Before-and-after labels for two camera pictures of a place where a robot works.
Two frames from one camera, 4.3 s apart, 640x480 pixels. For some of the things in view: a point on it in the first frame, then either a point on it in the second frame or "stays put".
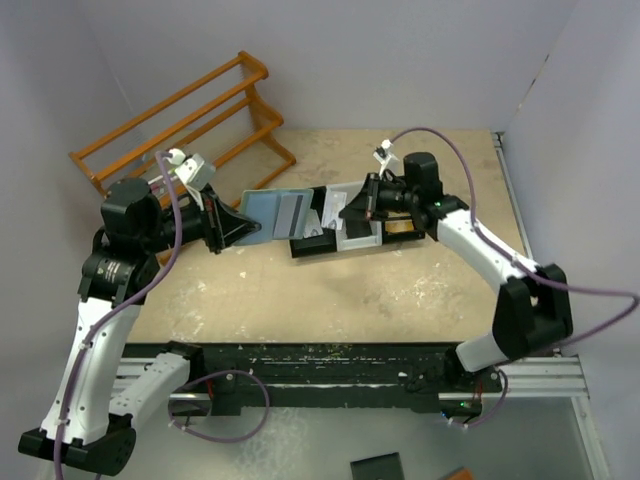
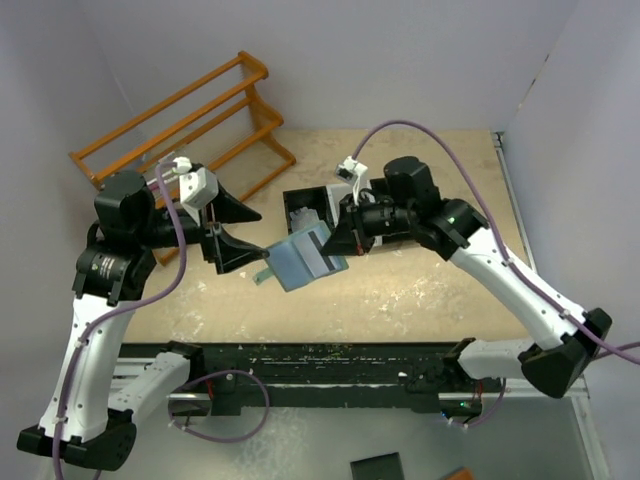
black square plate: x=381 y=467 stays put
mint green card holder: x=281 y=213 -> x=298 y=259
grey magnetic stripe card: x=291 y=216 -> x=309 y=247
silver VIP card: x=313 y=227 -> x=303 y=217
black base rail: x=419 y=372 stays put
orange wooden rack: x=213 y=129 stays put
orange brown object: x=461 y=473 stays put
